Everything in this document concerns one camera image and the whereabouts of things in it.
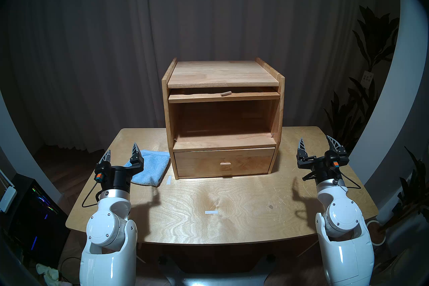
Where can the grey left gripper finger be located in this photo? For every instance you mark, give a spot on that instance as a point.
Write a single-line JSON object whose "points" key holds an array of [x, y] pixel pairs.
{"points": [[105, 158], [136, 154]]}

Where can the white round plant pot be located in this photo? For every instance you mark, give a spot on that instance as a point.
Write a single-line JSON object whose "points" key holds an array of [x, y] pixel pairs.
{"points": [[380, 236]]}

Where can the white wall-mounted box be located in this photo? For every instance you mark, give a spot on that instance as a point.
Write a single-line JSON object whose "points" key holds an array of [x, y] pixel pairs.
{"points": [[8, 199]]}

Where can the small dark leafy plant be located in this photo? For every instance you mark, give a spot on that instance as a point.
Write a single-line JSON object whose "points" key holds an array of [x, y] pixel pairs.
{"points": [[414, 188]]}

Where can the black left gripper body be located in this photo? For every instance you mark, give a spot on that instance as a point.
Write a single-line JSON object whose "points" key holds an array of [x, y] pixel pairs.
{"points": [[115, 178]]}

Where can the black computer case with lights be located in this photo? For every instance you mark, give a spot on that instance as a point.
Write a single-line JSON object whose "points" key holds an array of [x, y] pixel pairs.
{"points": [[33, 208]]}

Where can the white paper plant tag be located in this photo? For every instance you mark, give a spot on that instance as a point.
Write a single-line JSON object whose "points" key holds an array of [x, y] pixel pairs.
{"points": [[367, 78]]}

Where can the tall dark leafy plant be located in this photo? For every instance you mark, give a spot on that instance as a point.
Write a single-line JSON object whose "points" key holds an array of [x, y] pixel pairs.
{"points": [[372, 40]]}

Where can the grey pleated curtain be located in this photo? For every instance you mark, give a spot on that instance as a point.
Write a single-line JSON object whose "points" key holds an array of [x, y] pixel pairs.
{"points": [[100, 37]]}

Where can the crumpled pale cloth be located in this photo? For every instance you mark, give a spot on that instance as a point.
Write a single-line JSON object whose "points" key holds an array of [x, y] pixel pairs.
{"points": [[47, 272]]}

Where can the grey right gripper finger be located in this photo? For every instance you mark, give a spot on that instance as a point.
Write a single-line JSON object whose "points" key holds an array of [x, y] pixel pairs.
{"points": [[338, 148], [301, 151]]}

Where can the light blue towel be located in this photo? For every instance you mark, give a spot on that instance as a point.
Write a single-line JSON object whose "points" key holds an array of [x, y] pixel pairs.
{"points": [[154, 164]]}

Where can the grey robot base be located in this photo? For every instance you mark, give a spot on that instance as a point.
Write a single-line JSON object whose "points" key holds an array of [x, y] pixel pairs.
{"points": [[214, 278]]}

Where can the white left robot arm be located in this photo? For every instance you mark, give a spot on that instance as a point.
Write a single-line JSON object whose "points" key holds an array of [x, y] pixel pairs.
{"points": [[104, 228]]}

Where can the light wooden cabinet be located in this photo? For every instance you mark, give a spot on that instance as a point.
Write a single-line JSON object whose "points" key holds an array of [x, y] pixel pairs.
{"points": [[221, 74]]}

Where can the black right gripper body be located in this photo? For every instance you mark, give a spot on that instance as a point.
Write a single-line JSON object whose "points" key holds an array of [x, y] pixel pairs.
{"points": [[326, 166]]}

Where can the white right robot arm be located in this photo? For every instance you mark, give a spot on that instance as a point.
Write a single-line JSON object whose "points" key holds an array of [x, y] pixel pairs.
{"points": [[345, 218]]}

